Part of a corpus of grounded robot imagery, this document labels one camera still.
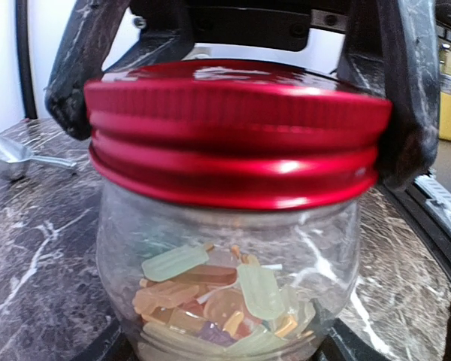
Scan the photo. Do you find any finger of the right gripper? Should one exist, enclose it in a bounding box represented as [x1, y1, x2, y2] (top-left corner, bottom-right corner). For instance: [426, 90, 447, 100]
[337, 1, 440, 189]
[45, 1, 195, 141]

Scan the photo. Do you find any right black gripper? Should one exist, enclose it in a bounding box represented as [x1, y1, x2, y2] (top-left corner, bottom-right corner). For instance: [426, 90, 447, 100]
[129, 1, 352, 53]

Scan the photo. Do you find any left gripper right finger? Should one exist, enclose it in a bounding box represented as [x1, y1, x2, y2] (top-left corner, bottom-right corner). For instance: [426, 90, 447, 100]
[319, 319, 389, 361]

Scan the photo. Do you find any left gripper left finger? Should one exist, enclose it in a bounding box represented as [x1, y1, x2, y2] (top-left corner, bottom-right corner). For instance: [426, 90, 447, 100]
[71, 323, 135, 361]

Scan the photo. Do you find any clear glass jar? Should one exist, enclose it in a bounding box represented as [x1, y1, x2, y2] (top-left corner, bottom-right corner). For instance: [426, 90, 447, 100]
[96, 182, 360, 360]

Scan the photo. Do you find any red jar lid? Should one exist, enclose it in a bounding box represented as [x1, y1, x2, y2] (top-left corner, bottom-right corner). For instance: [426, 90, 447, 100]
[84, 59, 392, 211]

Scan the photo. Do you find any metal scoop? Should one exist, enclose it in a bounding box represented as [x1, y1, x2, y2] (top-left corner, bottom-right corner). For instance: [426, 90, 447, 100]
[0, 136, 77, 181]

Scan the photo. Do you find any right black frame post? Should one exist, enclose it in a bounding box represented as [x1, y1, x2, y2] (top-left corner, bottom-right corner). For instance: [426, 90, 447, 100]
[14, 0, 38, 120]

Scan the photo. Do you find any black front rail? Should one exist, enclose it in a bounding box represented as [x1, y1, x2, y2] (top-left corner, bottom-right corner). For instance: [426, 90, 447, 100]
[378, 184, 451, 281]

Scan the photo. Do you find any white slotted cable duct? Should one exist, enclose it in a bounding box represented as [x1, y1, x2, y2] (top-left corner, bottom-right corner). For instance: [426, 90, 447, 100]
[415, 175, 451, 231]

